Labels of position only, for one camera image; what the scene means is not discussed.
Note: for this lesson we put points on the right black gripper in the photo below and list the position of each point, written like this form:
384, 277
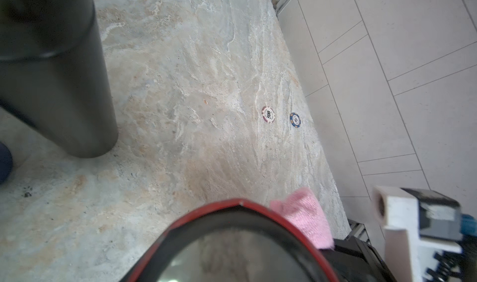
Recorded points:
354, 260

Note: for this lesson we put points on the pink cloth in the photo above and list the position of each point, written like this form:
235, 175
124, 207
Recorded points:
303, 211

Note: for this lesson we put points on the red thermos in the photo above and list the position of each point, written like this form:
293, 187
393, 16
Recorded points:
234, 240

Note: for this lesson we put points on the black thermos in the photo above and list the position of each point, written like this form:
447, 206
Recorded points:
53, 74

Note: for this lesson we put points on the blue thermos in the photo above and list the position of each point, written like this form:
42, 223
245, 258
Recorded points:
6, 163

